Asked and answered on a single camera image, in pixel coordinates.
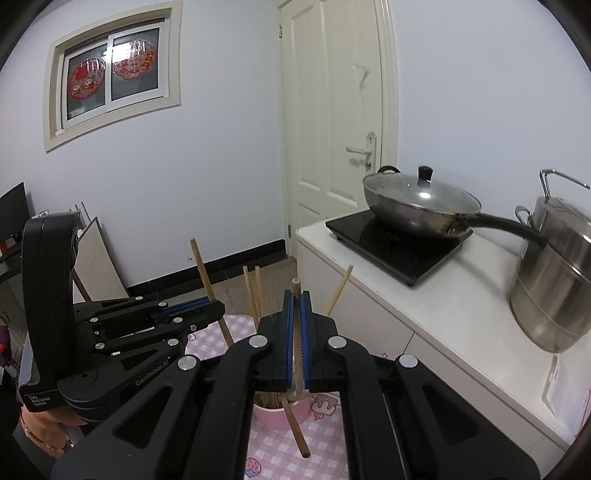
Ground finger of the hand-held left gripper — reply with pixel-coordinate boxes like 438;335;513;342
91;303;227;357
74;298;219;326

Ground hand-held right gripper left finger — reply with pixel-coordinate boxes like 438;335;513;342
51;291;295;480

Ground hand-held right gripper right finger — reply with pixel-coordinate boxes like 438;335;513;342
300;291;541;480

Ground wooden chopstick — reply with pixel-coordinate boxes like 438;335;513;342
325;264;354;315
189;237;235;347
284;278;311;459

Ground pink cylindrical utensil holder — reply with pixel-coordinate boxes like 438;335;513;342
253;392;309;430

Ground person's left forearm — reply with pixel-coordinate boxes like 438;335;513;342
21;406;77;459

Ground beige wooden board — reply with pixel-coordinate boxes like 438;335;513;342
74;216;131;301

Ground black monitor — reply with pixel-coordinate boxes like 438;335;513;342
0;181;32;241

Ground pink checkered cartoon tablecloth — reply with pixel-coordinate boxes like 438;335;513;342
185;314;352;480

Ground black induction cooktop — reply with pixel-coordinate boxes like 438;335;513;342
325;210;474;287

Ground white counter cabinet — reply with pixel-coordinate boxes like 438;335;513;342
295;212;591;467

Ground glass wok lid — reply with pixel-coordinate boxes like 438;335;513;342
363;165;481;217

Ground red paper window decal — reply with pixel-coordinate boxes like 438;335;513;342
113;41;155;79
67;58;106;100

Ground white panel door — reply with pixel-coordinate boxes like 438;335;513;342
278;0;399;259

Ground stainless steel steamer pot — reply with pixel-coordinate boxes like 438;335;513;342
509;168;591;354

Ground pale plastic cutting board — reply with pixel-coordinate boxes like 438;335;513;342
545;355;591;439

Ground thin bead bracelet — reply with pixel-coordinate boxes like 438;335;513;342
22;415;70;455

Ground steel wok with black handle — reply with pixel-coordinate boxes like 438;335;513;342
362;165;548;245

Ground silver door handle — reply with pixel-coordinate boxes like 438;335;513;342
345;131;378;171

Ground window with cream frame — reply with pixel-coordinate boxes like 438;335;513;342
44;1;184;153

